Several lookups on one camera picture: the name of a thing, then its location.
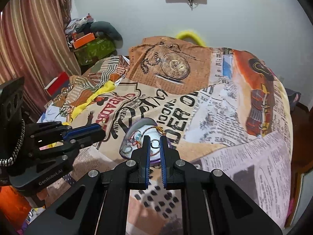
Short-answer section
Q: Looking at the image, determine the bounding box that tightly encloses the pile of clothes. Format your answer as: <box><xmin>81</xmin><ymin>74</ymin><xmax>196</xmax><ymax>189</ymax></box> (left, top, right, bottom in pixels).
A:
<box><xmin>65</xmin><ymin>15</ymin><xmax>94</xmax><ymax>33</ymax></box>

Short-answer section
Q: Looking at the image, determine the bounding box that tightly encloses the red thread bracelet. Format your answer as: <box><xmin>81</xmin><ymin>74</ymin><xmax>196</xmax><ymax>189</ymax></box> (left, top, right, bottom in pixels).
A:
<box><xmin>127</xmin><ymin>135</ymin><xmax>143</xmax><ymax>150</ymax></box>

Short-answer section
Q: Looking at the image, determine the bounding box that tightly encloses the orange bag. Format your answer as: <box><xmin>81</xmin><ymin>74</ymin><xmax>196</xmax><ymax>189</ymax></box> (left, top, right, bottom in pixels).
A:
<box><xmin>0</xmin><ymin>186</ymin><xmax>32</xmax><ymax>227</ymax></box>

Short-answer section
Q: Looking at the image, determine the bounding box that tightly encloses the yellow hoop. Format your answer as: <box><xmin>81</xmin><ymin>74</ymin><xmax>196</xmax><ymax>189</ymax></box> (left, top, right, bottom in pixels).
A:
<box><xmin>176</xmin><ymin>30</ymin><xmax>208</xmax><ymax>47</ymax></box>

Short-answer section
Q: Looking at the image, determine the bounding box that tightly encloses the gold chain bracelet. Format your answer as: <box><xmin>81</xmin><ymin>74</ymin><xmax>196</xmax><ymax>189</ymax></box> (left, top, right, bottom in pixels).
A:
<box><xmin>137</xmin><ymin>125</ymin><xmax>169</xmax><ymax>136</ymax></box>

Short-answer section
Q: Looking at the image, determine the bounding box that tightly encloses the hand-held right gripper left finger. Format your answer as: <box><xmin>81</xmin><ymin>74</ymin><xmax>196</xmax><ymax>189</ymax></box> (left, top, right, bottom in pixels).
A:
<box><xmin>24</xmin><ymin>135</ymin><xmax>151</xmax><ymax>235</ymax></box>

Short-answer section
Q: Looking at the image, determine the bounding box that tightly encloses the yellow cloth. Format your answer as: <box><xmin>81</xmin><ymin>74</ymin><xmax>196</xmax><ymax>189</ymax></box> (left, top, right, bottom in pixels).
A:
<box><xmin>62</xmin><ymin>81</ymin><xmax>116</xmax><ymax>125</ymax></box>

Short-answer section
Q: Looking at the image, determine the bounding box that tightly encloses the red and white box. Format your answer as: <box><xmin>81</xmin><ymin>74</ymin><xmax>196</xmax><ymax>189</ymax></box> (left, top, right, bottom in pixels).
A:
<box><xmin>45</xmin><ymin>71</ymin><xmax>70</xmax><ymax>96</ymax></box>

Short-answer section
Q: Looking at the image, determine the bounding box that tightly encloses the braided wrist cord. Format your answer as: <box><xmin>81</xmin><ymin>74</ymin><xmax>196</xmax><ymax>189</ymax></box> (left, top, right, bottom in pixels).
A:
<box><xmin>0</xmin><ymin>119</ymin><xmax>26</xmax><ymax>167</ymax></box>

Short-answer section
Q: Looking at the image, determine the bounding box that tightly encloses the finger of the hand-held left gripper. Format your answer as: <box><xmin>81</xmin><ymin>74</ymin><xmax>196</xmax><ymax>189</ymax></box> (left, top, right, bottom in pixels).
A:
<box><xmin>32</xmin><ymin>128</ymin><xmax>106</xmax><ymax>158</ymax></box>
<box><xmin>29</xmin><ymin>121</ymin><xmax>102</xmax><ymax>140</ymax></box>

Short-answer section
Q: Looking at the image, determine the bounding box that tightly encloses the green patterned bag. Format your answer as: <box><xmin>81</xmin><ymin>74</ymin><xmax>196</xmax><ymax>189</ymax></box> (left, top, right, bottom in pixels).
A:
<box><xmin>73</xmin><ymin>37</ymin><xmax>116</xmax><ymax>65</ymax></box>

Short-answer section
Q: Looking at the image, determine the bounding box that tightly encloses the striped patterned cloth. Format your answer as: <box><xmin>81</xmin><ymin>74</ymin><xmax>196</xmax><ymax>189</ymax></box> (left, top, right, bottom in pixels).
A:
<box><xmin>52</xmin><ymin>55</ymin><xmax>130</xmax><ymax>118</ymax></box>

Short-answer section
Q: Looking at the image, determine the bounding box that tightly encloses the heart-shaped purple tin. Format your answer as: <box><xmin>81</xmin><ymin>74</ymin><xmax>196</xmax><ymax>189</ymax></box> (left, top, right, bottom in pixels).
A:
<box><xmin>119</xmin><ymin>118</ymin><xmax>174</xmax><ymax>163</ymax></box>

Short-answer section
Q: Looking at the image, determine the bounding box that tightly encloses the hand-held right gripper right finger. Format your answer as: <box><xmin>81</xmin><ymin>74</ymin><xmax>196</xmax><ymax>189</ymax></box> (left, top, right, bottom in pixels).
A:
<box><xmin>159</xmin><ymin>136</ymin><xmax>283</xmax><ymax>235</ymax></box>

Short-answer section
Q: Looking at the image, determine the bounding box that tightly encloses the orange box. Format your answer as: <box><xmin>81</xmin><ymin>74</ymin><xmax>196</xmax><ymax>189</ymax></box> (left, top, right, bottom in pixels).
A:
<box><xmin>73</xmin><ymin>32</ymin><xmax>96</xmax><ymax>49</ymax></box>

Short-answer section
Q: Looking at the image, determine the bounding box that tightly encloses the dark purple cloth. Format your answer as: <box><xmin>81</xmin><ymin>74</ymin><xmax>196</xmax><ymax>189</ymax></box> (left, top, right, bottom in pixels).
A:
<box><xmin>286</xmin><ymin>89</ymin><xmax>302</xmax><ymax>108</ymax></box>

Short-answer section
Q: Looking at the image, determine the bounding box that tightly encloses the grey stuffed cloth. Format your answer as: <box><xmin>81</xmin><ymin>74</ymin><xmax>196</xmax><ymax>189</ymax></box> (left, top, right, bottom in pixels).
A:
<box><xmin>90</xmin><ymin>21</ymin><xmax>123</xmax><ymax>42</ymax></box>

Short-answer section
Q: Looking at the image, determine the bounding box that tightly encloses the striped brown curtain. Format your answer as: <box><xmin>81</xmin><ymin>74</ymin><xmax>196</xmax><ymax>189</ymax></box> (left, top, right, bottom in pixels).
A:
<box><xmin>0</xmin><ymin>0</ymin><xmax>82</xmax><ymax>118</ymax></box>

